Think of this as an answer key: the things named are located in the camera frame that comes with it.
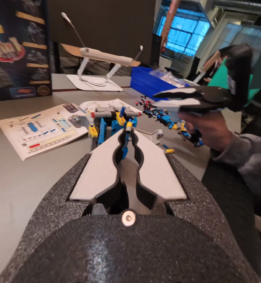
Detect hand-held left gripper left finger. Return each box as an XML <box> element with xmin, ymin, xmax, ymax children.
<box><xmin>69</xmin><ymin>128</ymin><xmax>129</xmax><ymax>214</ymax></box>

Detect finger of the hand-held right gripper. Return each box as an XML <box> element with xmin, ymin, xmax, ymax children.
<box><xmin>153</xmin><ymin>87</ymin><xmax>197</xmax><ymax>99</ymax></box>
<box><xmin>154</xmin><ymin>98</ymin><xmax>203</xmax><ymax>112</ymax></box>

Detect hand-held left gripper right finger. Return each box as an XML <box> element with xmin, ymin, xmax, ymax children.
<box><xmin>131</xmin><ymin>129</ymin><xmax>187</xmax><ymax>210</ymax></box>

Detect grey curved panel piece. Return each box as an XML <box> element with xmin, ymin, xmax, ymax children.
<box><xmin>134</xmin><ymin>129</ymin><xmax>164</xmax><ymax>144</ymax></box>

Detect grey desk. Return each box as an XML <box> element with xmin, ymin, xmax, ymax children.
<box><xmin>0</xmin><ymin>73</ymin><xmax>242</xmax><ymax>283</ymax></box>

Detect person's right hand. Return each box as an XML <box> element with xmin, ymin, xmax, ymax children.
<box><xmin>178</xmin><ymin>112</ymin><xmax>233</xmax><ymax>152</ymax></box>

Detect pile of building pieces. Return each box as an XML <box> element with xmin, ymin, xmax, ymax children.
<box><xmin>135</xmin><ymin>96</ymin><xmax>205</xmax><ymax>148</ymax></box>

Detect teal green panel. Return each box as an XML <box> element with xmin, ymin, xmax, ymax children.
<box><xmin>207</xmin><ymin>56</ymin><xmax>261</xmax><ymax>108</ymax></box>

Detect clear plastic bags in bin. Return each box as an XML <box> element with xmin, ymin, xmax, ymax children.
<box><xmin>149</xmin><ymin>67</ymin><xmax>190</xmax><ymax>86</ymax></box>

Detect blue storage bin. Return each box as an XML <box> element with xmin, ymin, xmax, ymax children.
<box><xmin>130</xmin><ymin>66</ymin><xmax>191</xmax><ymax>102</ymax></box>

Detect blue and black brick model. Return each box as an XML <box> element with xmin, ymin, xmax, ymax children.
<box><xmin>88</xmin><ymin>106</ymin><xmax>142</xmax><ymax>160</ymax></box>

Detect building instruction booklet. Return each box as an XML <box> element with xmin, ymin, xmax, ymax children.
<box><xmin>0</xmin><ymin>99</ymin><xmax>142</xmax><ymax>161</ymax></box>

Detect blue printed kit box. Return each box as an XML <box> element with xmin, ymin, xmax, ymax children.
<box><xmin>0</xmin><ymin>0</ymin><xmax>53</xmax><ymax>102</ymax></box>

